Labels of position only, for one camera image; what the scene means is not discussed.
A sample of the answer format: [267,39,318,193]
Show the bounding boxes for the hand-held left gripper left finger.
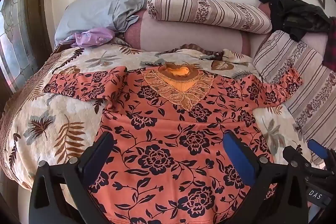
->
[29,132,115,224]

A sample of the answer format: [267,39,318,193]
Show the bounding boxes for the purple floral cloth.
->
[59,27,116,48]

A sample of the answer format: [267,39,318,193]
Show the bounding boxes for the grey-blue pillow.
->
[54,0,148,49]

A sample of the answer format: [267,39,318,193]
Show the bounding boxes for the pink padded cushion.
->
[125,1,330,62]

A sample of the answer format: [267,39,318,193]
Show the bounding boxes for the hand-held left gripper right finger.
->
[223,131,313,224]

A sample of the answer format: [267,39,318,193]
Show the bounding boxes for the patterned glass window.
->
[0,0,41,94]

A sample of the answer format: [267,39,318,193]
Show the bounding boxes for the black jacket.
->
[256,0,332,42]

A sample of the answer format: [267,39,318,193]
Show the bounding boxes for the long striped floral pillow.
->
[146,0,273,35]

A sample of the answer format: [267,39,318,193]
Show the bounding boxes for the leaf print blanket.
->
[0,43,310,190]

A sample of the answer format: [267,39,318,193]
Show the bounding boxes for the red plaid cloth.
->
[322,17,336,71]

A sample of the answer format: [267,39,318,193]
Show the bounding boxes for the wide striped floral pillow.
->
[252,30,336,165]

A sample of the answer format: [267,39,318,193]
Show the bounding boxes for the orange floral shirt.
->
[43,62,303,224]

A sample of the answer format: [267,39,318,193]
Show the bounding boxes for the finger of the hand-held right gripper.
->
[308,138,336,170]
[283,145,306,163]

